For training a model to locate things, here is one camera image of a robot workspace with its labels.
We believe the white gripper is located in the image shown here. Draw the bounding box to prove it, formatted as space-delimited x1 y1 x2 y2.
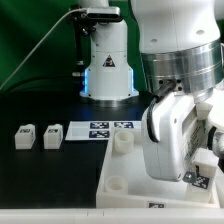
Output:
141 93 206 183

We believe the white square tabletop part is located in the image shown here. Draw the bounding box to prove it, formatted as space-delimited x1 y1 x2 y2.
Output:
96 129 224 208

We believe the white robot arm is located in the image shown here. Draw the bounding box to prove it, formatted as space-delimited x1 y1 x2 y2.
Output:
79 0 223 181

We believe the white sheet with AprilTags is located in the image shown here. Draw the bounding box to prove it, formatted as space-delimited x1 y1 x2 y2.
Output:
65 121 141 141

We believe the white L-shaped obstacle fence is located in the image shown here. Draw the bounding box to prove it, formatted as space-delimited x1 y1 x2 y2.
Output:
0 208 224 224

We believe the black camera on stand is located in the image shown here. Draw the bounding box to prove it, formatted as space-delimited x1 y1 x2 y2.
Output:
68 5 123 67

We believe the grey camera cable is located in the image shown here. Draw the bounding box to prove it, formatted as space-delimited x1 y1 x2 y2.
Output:
0 8 88 92

